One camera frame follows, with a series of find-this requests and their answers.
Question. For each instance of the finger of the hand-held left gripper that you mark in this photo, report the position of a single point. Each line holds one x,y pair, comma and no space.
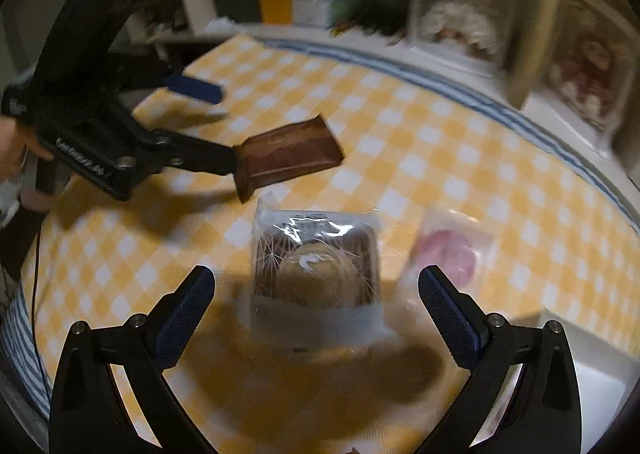
195,87
200,151

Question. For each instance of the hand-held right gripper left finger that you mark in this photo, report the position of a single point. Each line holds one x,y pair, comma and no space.
182,314

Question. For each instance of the person's left hand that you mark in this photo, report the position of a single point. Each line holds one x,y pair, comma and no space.
17,141

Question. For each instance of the orange cardboard box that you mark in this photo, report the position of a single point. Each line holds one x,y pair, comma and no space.
275,3

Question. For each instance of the white dress doll in case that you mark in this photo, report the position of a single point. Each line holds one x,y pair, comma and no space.
465,8

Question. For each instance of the cream wooden shelf unit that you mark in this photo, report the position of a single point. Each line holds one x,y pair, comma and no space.
545,33

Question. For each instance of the yellow checkered tablecloth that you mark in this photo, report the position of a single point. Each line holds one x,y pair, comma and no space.
425,143

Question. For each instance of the clear packet with brown pastry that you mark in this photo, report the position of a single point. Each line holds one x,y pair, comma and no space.
315,269

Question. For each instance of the brown square snack packet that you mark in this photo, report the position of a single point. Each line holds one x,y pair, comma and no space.
290,153

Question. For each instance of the yellow checked tablecloth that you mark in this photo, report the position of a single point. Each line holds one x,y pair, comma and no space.
500,103

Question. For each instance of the red dress doll in case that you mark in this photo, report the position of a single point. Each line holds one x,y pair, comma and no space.
592,68

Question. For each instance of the clear packet with pink pastry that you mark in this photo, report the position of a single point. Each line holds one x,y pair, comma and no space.
445,254

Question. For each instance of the white tissue box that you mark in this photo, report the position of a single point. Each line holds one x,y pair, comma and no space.
327,6

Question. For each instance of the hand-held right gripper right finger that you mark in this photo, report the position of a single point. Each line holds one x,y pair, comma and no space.
450,319

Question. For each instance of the dark green box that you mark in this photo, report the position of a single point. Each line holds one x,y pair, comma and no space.
237,6

